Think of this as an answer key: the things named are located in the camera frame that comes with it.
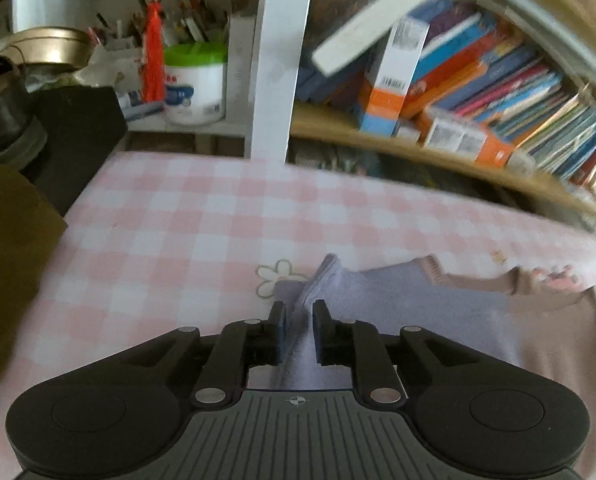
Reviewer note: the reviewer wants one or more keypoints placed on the green lid white jar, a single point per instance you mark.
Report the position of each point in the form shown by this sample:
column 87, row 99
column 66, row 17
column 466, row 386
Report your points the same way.
column 194, row 76

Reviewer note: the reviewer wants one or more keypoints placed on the red tassel ornament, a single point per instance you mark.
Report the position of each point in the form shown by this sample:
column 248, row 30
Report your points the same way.
column 152, row 71

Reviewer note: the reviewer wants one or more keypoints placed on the wooden curved bookshelf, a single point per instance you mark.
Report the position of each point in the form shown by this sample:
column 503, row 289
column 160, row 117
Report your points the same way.
column 504, row 93

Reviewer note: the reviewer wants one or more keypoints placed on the pink checkered table mat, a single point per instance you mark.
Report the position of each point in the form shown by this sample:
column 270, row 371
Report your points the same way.
column 157, row 241

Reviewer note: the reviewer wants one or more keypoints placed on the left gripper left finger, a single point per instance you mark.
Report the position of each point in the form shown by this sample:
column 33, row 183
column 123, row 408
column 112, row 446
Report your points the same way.
column 228, row 357

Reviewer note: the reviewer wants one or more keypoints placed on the pink and lilac sweater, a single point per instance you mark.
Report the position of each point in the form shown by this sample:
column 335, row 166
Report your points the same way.
column 513, row 317

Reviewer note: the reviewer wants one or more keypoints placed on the white shelf post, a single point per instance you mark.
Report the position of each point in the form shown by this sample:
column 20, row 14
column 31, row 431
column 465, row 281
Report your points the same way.
column 277, row 51

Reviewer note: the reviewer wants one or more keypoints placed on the orange white flat box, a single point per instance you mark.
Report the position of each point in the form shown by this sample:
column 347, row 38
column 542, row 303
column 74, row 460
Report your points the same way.
column 446, row 132

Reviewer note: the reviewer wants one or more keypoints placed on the white thick book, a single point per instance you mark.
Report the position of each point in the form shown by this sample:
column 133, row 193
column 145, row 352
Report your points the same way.
column 357, row 33

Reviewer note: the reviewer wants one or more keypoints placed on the white blue orange box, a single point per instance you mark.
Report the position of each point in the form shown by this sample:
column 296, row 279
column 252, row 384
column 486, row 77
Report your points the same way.
column 387, row 79

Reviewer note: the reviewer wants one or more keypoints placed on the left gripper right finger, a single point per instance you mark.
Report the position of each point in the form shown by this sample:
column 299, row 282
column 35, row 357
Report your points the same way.
column 369, row 355

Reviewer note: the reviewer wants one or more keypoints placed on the gold round tin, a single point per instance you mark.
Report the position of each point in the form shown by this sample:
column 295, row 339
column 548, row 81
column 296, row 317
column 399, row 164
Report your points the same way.
column 48, row 45

